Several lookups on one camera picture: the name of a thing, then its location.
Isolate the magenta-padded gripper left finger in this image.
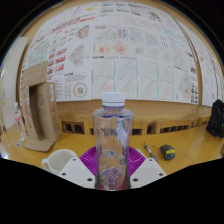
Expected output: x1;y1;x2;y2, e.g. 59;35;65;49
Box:
57;146;98;190

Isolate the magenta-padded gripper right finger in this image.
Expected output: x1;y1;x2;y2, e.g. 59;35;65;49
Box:
127;146;167;190

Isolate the clear bottle with wide cap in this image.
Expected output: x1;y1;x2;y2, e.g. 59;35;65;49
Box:
92;91;135;191

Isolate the dark pen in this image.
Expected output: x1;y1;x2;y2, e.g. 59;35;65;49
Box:
143;142;158;164

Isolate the white ceramic mug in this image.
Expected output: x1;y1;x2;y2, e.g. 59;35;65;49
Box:
41;148;78;176

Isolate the black and yellow tape measure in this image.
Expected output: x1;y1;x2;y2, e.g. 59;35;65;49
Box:
159;143;177;161

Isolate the brown cardboard box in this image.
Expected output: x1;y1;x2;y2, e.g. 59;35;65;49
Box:
20;61;63;153

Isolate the black bag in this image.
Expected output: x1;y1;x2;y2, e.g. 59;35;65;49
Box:
205;98;224;138

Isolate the wall poster with diagram grid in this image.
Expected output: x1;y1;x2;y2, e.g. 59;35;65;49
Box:
90;1;201;104

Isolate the wall poster with red drawings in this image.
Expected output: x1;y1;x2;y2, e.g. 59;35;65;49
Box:
186;26;224;108

